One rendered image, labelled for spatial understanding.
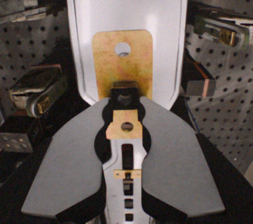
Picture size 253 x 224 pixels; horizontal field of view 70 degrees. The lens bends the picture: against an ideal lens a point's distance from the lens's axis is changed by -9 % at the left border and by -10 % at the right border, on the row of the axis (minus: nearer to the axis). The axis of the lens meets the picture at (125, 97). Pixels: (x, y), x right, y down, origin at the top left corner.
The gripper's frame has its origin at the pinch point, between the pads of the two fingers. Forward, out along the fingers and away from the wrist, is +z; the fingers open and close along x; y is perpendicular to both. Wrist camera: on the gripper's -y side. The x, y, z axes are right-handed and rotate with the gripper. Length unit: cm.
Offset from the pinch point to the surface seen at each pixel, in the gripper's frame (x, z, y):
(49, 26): -27, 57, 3
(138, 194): 1, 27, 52
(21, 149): -21.5, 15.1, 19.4
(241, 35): 15.9, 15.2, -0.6
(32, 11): -13.8, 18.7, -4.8
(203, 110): 30, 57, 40
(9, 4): -15.3, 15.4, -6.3
